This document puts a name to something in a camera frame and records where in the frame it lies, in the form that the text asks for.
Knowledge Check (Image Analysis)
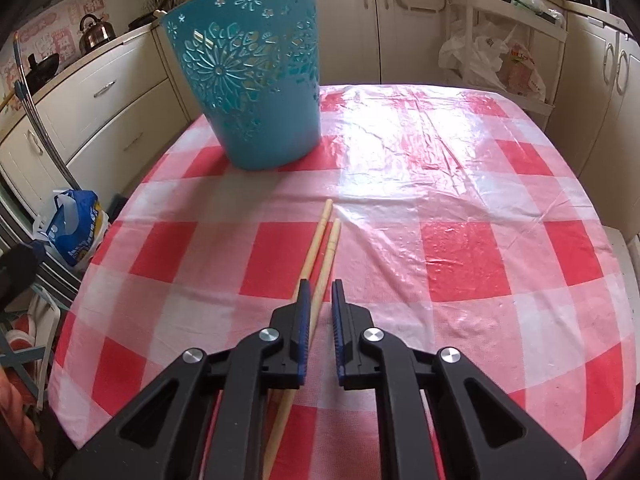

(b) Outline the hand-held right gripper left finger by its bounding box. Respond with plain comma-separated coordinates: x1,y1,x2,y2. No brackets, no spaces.
57,279,313,480

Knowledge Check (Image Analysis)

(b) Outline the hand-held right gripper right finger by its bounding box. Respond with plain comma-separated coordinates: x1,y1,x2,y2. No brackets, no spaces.
331,279,587,480

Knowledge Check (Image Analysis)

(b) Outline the pale bamboo chopstick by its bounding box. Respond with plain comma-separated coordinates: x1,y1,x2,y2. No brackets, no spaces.
262,218,342,480
298,199,334,286

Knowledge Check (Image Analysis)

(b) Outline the teal plastic floral basket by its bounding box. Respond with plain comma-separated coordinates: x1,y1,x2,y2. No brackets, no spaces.
159,0,322,171

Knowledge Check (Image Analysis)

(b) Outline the white and red cloth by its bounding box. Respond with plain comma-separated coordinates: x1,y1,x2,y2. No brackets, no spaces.
0,282,62,413

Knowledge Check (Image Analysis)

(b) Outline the blue plastic bag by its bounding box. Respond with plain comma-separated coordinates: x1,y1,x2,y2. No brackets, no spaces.
32,189,110,268

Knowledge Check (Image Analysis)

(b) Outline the red white checkered tablecloth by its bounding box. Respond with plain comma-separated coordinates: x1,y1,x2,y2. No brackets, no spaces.
47,82,640,480

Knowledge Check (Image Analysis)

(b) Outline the metal folding rack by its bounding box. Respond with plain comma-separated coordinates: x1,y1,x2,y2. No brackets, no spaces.
0,30,83,306

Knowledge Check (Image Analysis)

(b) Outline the cream drawer cabinet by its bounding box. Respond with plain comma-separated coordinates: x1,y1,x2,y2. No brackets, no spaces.
0,24,187,203

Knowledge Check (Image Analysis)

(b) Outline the black wok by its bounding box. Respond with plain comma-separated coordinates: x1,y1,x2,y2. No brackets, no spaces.
25,52,62,92

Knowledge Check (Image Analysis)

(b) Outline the steel kettle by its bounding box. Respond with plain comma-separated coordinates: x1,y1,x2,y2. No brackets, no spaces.
79,14,117,56

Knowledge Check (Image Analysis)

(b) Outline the cream door cabinet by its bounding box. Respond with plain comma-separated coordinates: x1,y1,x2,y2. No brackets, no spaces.
317,0,448,87

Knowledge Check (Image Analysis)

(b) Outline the white plastic bag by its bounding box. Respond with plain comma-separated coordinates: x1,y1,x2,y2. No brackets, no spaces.
439,32,511,92

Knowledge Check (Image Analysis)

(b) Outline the pink plastic bag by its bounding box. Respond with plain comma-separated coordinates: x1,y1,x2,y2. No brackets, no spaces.
500,42,547,101

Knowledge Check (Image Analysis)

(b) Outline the cream corner cabinet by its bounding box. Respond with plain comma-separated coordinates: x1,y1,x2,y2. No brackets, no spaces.
544,0,640,233

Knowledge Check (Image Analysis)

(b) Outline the white trolley shelf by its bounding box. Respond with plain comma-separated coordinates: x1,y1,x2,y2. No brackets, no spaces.
442,0,568,117

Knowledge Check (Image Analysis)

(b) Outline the pink tile wall sticker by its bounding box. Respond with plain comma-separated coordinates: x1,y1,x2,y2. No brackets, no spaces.
0,0,108,87

